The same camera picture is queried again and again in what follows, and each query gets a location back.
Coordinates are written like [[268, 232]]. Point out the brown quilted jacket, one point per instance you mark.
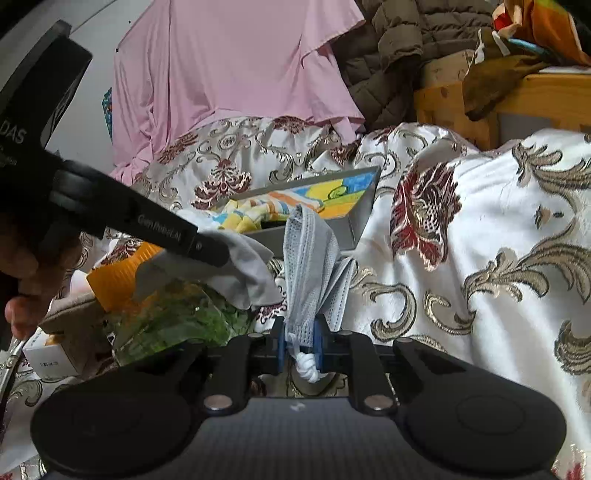
[[397, 55]]

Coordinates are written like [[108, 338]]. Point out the grey cloth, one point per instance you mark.
[[249, 272]]

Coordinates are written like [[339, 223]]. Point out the floral satin bedspread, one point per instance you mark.
[[485, 277]]

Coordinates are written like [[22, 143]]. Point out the person's left hand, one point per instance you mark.
[[41, 272]]

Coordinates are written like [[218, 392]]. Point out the wooden furniture frame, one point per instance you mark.
[[545, 92]]

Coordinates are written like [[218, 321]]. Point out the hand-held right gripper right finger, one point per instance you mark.
[[318, 346]]

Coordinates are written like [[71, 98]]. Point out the yellow striped towel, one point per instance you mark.
[[258, 210]]

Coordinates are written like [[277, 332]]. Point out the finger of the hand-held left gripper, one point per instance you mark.
[[138, 217]]

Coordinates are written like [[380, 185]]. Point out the cardboard box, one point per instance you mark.
[[443, 69]]

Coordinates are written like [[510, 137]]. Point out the pink sheet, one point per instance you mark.
[[231, 69]]

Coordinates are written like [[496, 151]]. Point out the colourful wall poster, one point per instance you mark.
[[107, 110]]

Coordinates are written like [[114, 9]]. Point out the orange cup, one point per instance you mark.
[[115, 281]]

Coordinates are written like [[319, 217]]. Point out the grey metal tray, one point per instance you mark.
[[360, 217]]

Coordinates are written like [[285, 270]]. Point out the colourful crumpled cloth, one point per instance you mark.
[[531, 32]]

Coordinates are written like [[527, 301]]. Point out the white box with orange label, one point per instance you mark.
[[51, 360]]

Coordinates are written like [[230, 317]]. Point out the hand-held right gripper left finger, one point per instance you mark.
[[278, 346]]

